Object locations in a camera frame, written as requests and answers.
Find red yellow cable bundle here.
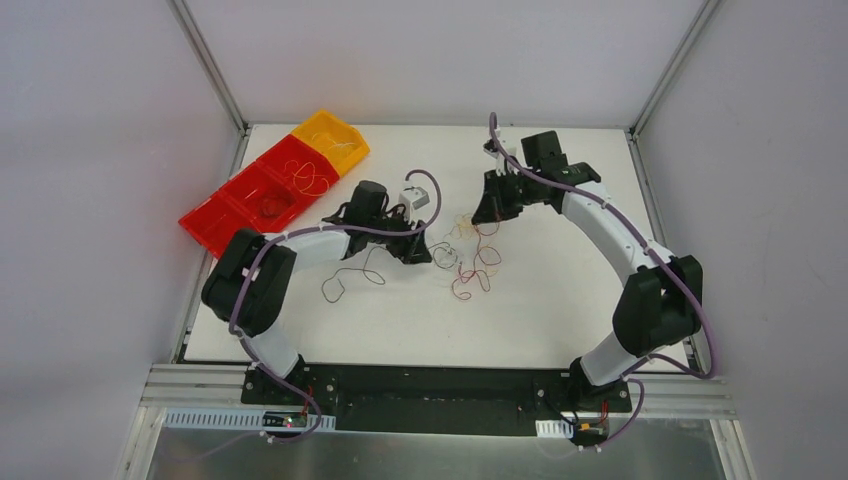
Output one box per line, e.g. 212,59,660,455
442,211,505,303

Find orange thin cable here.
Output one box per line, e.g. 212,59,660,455
283,157,333,197

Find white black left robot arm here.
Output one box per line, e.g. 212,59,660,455
201,180,441,405

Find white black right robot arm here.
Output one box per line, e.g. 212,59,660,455
472,131,703,410

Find yellow plastic bin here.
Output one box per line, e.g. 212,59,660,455
291,110,371,177

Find red plastic bin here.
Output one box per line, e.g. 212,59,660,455
178,135,340,259

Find left controller board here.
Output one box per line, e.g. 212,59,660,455
262,411,308,429

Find controller board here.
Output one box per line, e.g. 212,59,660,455
262,411,308,429
571,424,608,447

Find right controller board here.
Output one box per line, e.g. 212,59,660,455
571,424,608,447

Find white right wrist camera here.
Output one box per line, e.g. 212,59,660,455
483,129,517,175

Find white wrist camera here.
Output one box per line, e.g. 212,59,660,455
398,186,430,214
483,129,517,175

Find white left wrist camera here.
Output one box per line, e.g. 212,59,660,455
398,186,430,214

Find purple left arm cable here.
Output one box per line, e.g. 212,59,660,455
158,168,444,465

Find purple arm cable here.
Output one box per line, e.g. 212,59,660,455
488,111,718,455
158,168,444,465

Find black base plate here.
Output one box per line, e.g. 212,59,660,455
241,363,632,436

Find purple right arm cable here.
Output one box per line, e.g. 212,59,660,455
488,111,718,455

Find aluminium frame rail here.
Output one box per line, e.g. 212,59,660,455
141,364,737,420

